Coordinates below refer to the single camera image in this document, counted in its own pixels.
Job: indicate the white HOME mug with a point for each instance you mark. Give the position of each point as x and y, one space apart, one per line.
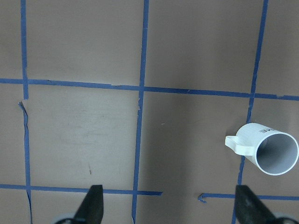
272 151

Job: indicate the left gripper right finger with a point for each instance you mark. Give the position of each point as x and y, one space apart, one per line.
249 209

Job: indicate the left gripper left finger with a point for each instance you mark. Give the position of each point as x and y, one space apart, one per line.
91 210

